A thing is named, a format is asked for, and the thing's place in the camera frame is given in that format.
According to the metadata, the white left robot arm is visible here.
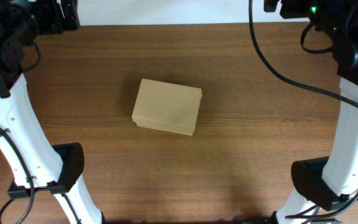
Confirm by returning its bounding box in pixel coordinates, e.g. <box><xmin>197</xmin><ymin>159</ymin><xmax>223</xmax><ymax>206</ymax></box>
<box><xmin>0</xmin><ymin>0</ymin><xmax>105</xmax><ymax>223</ymax></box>

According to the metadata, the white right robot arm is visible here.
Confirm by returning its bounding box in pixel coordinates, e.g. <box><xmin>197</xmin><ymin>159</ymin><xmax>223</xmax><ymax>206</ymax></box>
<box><xmin>264</xmin><ymin>1</ymin><xmax>358</xmax><ymax>223</ymax></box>

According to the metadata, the brown cardboard box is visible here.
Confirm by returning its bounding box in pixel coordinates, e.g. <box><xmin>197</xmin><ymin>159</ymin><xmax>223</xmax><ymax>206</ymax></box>
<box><xmin>132</xmin><ymin>78</ymin><xmax>202</xmax><ymax>136</ymax></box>

